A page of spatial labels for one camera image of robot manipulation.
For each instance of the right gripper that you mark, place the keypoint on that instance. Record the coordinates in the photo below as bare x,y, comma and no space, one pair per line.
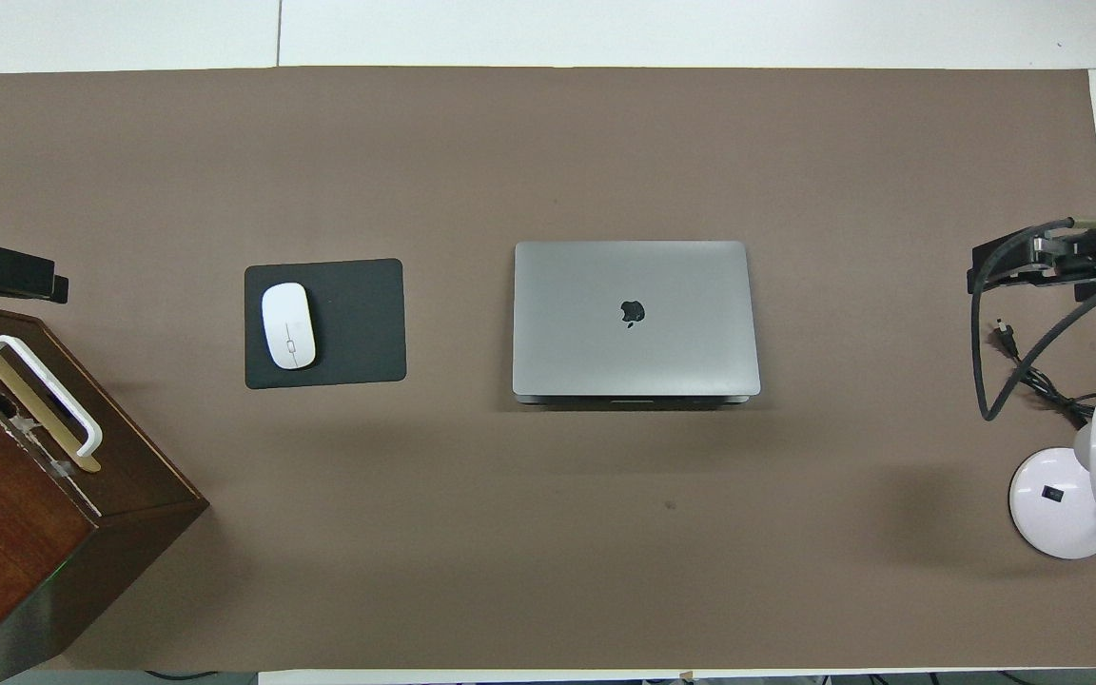
1076,262

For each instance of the silver grey laptop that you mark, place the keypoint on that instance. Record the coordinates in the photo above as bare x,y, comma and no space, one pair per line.
586,323

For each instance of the white desk lamp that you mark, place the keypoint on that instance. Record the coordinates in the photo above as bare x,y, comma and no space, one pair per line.
1052,495

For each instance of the dark brown wooden box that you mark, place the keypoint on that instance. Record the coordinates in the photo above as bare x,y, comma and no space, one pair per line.
6,514

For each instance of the white computer mouse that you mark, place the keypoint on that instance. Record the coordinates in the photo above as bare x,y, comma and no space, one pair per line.
287,325

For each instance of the black mouse pad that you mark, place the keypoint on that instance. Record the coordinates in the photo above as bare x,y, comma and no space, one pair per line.
358,323

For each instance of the brown table mat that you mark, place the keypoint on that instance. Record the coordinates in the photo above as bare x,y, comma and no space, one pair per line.
548,533

